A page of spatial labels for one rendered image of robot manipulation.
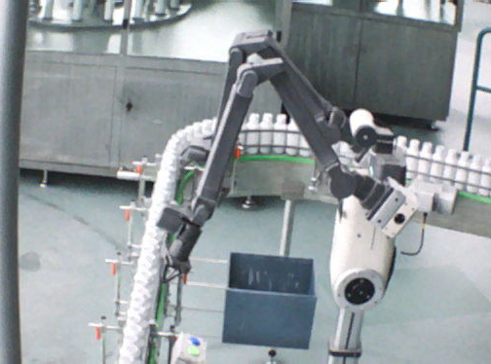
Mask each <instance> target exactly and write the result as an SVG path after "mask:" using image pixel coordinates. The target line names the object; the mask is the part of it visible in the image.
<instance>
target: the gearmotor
mask: <svg viewBox="0 0 491 364"><path fill-rule="evenodd" d="M405 189H406V190H407V191H409V192H410V193H412V194H414V195H415V196H416V199H417V202H418V210H419V211H424V214H423V216H424V219H423V227H422V233H421V244H420V248H419V250H418V252H417V253H415V254H410V253H405V252H402V251H400V253H401V254H404V255H408V256H413V255H416V254H418V253H419V252H420V251H421V249H422V246H423V237H424V229H425V219H426V217H428V213H435V214H443V215H447V216H452V215H453V214H454V211H455V209H456V201H457V197H458V189H457V187H452V186H449V185H445V184H442V183H439V182H436V181H432V180H429V179H418V178H414V179H411V181H410V183H408V182H406V185H405Z"/></svg>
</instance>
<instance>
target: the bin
mask: <svg viewBox="0 0 491 364"><path fill-rule="evenodd" d="M189 261H195V262H204V263H214V264H223V265H227V270H226V271H227V277H226V285H224V284H214V283H205V282H196V281H186V284H184V280H183V285H189V286H199V287H208V288H218V289H225V305H224V310H215V309H196V308H186V307H182V308H183V309H193V310H204V311H213V312H224V316H223V328H222V336H213V335H203V334H193V333H187V334H190V335H192V336H201V337H210V338H219V339H222V341H221V343H227V344H237V345H246V346H265V347H284V348H294V349H303V350H304V349H309V348H310V341H311V336H312V329H313V323H314V316H315V309H316V303H317V298H318V278H317V268H316V259H312V258H303V257H293V256H284V255H274V254H254V253H244V252H236V251H229V253H228V260H217V259H208V258H198V257H189Z"/></svg>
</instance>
